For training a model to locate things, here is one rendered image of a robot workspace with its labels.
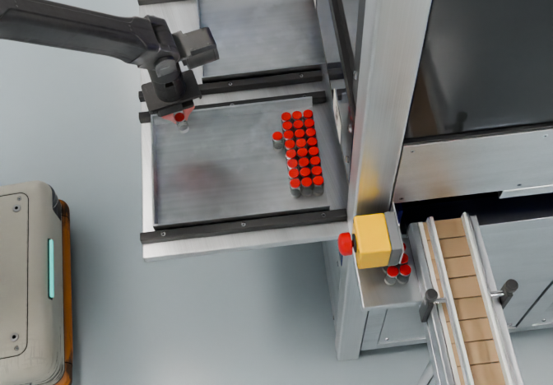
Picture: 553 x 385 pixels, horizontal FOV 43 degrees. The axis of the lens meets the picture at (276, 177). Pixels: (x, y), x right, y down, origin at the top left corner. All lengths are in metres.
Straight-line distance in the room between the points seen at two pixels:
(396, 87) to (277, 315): 1.38
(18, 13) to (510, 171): 0.79
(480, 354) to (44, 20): 0.85
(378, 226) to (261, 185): 0.31
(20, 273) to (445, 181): 1.33
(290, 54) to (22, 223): 1.02
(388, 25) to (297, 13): 0.84
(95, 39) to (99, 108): 1.64
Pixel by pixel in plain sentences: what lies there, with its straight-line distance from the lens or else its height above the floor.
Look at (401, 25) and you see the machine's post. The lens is 0.84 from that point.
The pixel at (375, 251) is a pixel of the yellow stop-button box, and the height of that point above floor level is 1.03.
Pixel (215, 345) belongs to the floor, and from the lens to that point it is 2.20.
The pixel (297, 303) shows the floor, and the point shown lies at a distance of 2.23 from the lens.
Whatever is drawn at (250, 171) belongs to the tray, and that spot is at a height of 0.88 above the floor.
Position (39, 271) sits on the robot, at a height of 0.27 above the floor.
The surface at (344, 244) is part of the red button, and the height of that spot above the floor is 1.01.
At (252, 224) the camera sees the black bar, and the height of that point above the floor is 0.90.
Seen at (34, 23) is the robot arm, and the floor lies 1.43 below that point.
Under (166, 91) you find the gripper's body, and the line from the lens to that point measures 1.28.
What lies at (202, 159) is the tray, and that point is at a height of 0.88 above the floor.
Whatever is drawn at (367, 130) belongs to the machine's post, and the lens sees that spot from 1.01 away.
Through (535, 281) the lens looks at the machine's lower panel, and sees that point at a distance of 1.79.
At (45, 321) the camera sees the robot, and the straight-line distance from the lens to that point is 2.07.
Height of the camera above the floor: 2.10
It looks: 60 degrees down
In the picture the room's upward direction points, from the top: 6 degrees counter-clockwise
